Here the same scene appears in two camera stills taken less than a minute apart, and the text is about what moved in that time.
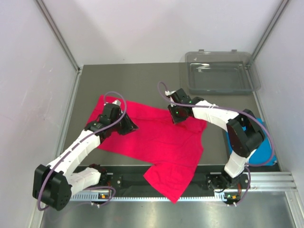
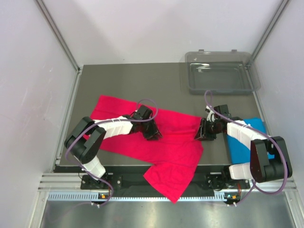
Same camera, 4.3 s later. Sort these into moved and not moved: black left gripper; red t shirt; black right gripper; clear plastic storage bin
Moved: black left gripper; black right gripper
Not moved: red t shirt; clear plastic storage bin
